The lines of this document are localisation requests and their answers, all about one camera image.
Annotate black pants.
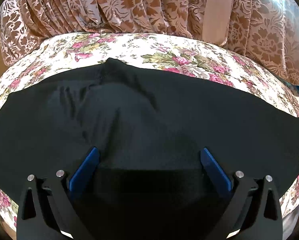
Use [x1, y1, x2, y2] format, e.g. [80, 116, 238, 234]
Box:
[0, 59, 299, 239]

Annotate brown floral curtain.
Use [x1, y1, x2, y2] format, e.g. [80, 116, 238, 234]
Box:
[0, 0, 299, 85]

